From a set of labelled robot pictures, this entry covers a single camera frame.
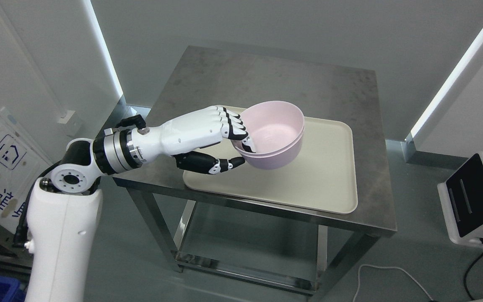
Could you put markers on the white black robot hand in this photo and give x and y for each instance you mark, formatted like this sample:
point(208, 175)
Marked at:
point(181, 136)

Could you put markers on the pink bowl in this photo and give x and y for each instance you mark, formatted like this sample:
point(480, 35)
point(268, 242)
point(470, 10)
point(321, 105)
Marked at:
point(273, 155)
point(270, 113)

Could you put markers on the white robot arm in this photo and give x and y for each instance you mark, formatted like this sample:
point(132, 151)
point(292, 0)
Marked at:
point(63, 209)

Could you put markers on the cream plastic tray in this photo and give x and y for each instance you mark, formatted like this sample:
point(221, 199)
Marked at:
point(321, 178)

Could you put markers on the white sign board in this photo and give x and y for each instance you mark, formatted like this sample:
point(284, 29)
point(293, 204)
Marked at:
point(28, 145)

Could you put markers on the white black device box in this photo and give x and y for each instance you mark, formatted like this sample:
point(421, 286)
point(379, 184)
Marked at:
point(461, 197)

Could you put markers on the white wall socket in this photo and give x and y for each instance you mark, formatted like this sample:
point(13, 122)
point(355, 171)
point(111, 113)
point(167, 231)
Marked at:
point(70, 119)

